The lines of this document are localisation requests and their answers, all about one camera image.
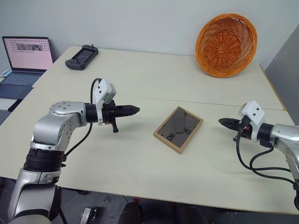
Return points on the wooden picture frame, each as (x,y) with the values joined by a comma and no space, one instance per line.
(178,130)

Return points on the small white blue card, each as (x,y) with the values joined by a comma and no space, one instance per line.
(6,72)

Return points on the small black box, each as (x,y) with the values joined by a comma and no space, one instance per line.
(89,215)

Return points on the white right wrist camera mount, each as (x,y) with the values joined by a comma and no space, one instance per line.
(253,114)

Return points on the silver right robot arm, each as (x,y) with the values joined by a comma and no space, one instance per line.
(283,135)

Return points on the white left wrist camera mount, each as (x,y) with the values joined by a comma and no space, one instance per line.
(104,91)

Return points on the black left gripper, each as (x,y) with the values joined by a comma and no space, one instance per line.
(109,112)

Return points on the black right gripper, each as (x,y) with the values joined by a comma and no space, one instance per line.
(245,131)

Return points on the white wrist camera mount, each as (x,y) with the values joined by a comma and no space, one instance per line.
(104,91)
(253,114)

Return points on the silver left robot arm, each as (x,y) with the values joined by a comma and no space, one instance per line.
(53,130)

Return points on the grey partition panel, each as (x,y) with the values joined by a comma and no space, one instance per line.
(285,77)

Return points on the grey open laptop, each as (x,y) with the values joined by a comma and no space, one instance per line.
(28,56)

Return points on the black handheld game controller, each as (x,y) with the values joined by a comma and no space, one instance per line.
(81,57)

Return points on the orange wicker basket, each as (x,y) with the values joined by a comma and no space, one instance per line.
(225,46)

